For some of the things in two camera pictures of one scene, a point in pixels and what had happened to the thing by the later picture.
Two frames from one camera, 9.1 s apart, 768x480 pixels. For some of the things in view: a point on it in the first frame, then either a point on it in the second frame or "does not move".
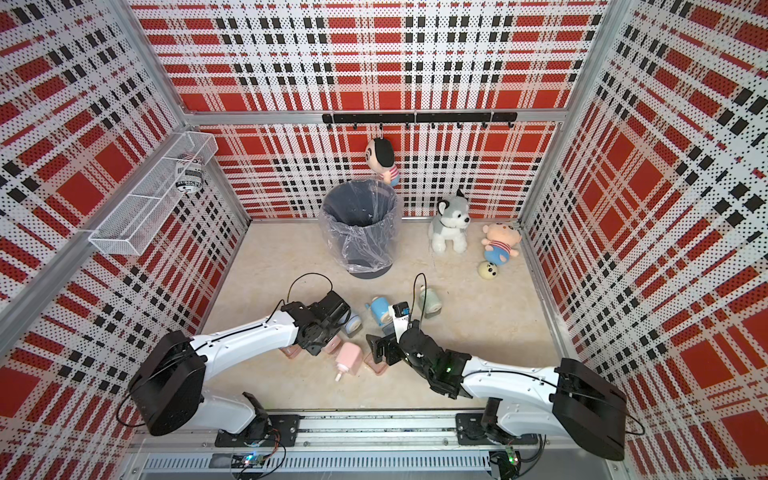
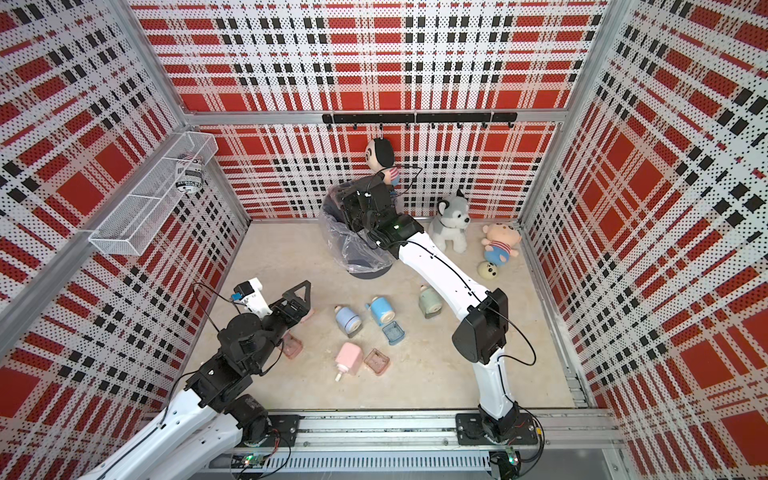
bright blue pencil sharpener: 378,305 does not move
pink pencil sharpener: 349,358 does not move
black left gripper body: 330,330 -> 275,327
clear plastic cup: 379,368 does not move
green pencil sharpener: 433,304 does not move
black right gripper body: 396,353 -> 356,211
